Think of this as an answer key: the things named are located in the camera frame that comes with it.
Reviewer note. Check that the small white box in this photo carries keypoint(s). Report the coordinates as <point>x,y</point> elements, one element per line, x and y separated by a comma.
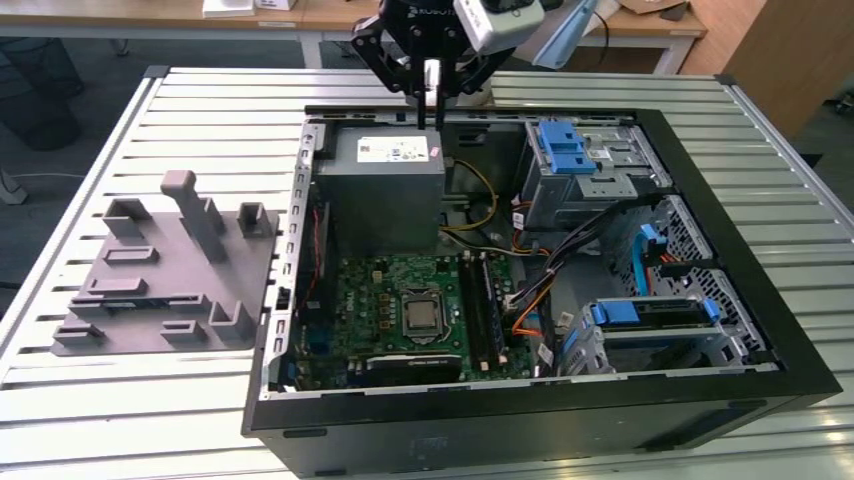
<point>276,4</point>

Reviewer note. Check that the black graphics card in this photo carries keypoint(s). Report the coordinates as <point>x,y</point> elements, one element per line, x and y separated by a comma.
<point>414,370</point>

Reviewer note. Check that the wooden desk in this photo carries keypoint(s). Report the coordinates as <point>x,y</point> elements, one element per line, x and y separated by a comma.
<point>168,17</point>

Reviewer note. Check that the metal optical drive cage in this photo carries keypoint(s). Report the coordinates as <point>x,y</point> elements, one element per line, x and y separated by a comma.
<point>601,187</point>

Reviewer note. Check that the RAM stick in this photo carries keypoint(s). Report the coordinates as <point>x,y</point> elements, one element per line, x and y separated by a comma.
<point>494,310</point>

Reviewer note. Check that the blue plastic drive latch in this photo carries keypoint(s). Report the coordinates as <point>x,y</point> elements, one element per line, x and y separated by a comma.
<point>568,160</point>

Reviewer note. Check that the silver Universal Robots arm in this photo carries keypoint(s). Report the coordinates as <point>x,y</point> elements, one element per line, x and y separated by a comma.
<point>564,40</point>

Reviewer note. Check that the black PC case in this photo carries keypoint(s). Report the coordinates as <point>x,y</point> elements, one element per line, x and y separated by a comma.
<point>468,435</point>

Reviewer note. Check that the grey parts rack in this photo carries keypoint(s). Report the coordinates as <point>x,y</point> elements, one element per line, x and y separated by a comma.
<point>174,280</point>

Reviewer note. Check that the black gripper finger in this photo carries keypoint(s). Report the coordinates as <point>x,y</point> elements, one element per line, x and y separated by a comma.
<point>381,60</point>
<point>468,82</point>

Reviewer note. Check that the black mesh waste bin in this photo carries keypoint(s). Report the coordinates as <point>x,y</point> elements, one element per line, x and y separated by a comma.
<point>41,90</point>

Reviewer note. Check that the green motherboard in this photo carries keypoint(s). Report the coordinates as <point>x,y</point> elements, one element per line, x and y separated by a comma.
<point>401,270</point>

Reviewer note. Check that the silver CPU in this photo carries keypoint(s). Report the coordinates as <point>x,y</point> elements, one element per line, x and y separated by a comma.
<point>421,315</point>

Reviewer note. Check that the grey power supply unit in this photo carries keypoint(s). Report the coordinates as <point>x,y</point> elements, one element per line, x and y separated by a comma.
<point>381,210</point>

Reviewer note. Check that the cardboard box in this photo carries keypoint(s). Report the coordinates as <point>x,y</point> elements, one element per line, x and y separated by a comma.
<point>648,6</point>

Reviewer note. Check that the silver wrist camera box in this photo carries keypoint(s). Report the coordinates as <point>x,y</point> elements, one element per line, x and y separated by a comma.
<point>504,27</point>

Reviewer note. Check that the wooden cabinet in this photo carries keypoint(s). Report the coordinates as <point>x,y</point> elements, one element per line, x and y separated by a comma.
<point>788,50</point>

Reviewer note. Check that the grey stand foot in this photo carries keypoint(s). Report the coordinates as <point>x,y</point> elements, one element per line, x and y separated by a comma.
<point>14,192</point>

